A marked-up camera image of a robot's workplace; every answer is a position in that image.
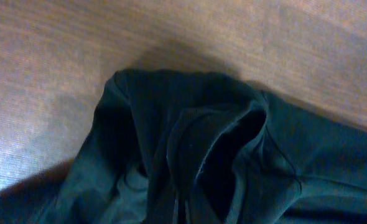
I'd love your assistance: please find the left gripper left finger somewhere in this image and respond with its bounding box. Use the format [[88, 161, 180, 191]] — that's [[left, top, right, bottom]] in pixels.
[[167, 193, 179, 224]]

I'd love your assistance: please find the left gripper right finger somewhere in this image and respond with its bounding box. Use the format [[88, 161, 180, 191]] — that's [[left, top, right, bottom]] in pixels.
[[185, 192, 208, 224]]

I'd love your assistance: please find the black t-shirt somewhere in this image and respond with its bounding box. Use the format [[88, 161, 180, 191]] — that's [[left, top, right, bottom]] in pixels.
[[0, 69, 367, 223]]

